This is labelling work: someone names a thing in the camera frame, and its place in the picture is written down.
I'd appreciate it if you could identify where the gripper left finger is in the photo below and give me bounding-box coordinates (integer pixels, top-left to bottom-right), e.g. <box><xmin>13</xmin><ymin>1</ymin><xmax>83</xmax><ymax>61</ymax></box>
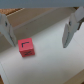
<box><xmin>0</xmin><ymin>12</ymin><xmax>18</xmax><ymax>48</ymax></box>

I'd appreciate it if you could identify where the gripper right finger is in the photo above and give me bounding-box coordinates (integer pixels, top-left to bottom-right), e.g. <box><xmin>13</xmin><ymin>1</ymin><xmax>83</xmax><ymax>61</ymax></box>
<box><xmin>61</xmin><ymin>8</ymin><xmax>84</xmax><ymax>49</ymax></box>

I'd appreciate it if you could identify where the pink block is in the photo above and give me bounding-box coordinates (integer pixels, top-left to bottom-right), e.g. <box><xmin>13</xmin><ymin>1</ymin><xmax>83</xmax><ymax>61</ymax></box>
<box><xmin>17</xmin><ymin>37</ymin><xmax>36</xmax><ymax>58</ymax></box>

